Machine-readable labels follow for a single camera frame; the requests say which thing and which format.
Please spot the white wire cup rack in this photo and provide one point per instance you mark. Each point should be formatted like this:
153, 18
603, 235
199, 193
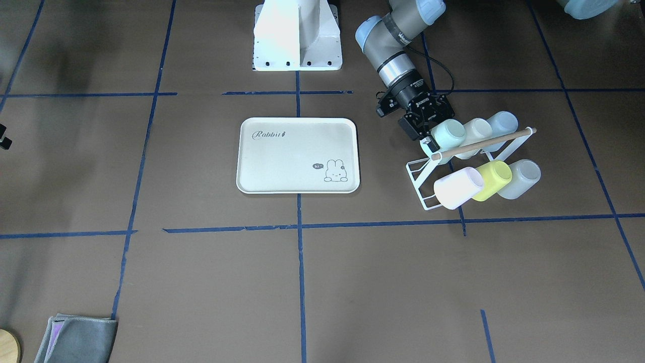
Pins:
420, 171

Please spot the cream rabbit tray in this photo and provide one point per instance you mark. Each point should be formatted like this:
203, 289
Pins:
298, 155

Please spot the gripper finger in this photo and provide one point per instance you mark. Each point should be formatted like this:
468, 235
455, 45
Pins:
5, 142

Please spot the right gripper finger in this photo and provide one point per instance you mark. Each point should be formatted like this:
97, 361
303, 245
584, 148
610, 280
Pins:
416, 126
439, 109

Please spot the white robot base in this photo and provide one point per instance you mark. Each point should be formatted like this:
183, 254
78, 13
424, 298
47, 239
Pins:
297, 36

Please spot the grey folded cloth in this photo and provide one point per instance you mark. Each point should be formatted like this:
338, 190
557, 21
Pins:
73, 338

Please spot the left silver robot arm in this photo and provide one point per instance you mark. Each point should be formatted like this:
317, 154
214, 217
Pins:
577, 9

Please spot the grey cup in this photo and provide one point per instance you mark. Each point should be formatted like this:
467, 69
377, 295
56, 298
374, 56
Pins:
525, 174

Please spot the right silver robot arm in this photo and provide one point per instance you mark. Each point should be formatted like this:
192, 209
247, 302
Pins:
383, 41

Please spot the blue cup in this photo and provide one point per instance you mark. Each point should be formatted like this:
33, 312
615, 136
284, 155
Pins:
503, 123

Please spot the yellow cup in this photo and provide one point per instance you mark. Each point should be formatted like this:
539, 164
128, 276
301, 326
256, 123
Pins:
496, 175

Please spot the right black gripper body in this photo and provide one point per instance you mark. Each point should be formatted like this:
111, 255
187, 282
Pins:
409, 88

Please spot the beige cup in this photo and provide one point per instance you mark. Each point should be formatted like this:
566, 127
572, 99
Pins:
477, 130

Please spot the wooden mug tree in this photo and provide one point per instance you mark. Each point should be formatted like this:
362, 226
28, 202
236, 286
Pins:
10, 347

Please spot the mint green cup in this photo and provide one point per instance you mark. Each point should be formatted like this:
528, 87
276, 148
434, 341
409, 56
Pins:
449, 134

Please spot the pink cup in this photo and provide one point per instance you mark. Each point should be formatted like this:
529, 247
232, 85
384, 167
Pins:
457, 188

